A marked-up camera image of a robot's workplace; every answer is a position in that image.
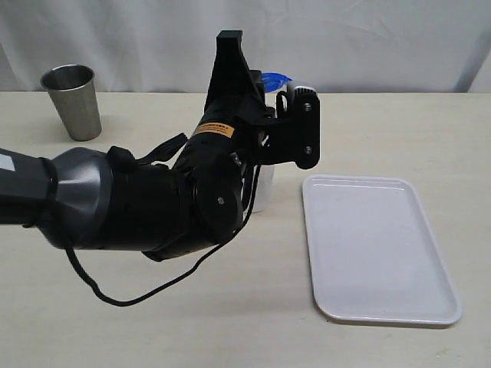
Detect white rectangular tray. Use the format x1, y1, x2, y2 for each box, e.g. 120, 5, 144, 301
302, 174, 463, 327

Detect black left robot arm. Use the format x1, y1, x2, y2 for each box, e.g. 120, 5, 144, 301
1, 30, 267, 261

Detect blue container lid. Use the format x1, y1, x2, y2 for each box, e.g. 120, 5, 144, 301
262, 72, 292, 93

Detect clear plastic tall container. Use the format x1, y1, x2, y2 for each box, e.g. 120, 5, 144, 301
251, 95, 279, 212

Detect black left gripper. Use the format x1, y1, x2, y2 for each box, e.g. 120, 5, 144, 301
203, 30, 275, 127

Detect stainless steel cup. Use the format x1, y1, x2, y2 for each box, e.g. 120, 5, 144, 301
40, 64, 102, 142

